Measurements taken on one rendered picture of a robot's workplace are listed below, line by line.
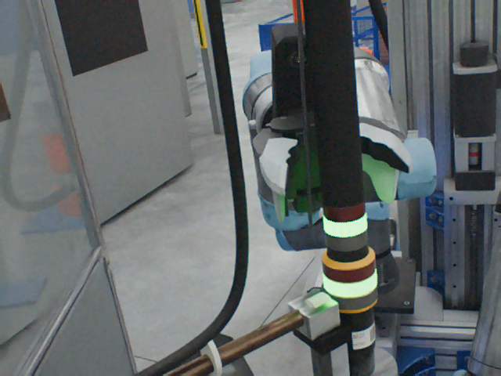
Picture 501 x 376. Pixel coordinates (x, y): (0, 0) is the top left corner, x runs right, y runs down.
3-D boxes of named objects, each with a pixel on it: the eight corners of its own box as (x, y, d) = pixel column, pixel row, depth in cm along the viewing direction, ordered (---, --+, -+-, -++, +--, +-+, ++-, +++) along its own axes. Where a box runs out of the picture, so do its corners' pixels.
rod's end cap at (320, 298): (315, 307, 46) (334, 297, 47) (299, 297, 48) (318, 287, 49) (317, 328, 47) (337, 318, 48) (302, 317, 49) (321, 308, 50)
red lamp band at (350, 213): (342, 225, 45) (340, 211, 44) (314, 213, 47) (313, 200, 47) (375, 211, 46) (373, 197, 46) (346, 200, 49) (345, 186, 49)
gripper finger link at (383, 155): (439, 215, 46) (364, 184, 54) (438, 142, 44) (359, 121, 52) (409, 227, 45) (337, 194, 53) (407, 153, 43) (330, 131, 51)
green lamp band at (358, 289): (347, 303, 47) (346, 290, 46) (313, 283, 50) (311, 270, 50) (387, 282, 49) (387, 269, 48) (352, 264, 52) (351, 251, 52)
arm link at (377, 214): (394, 254, 135) (392, 200, 130) (335, 258, 137) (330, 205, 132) (387, 230, 146) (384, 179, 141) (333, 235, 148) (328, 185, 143)
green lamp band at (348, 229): (343, 241, 45) (342, 226, 45) (315, 228, 48) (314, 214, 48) (376, 226, 47) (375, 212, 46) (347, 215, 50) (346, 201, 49)
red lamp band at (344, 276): (346, 289, 46) (345, 276, 46) (311, 269, 50) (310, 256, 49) (387, 269, 48) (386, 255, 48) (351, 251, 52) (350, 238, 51)
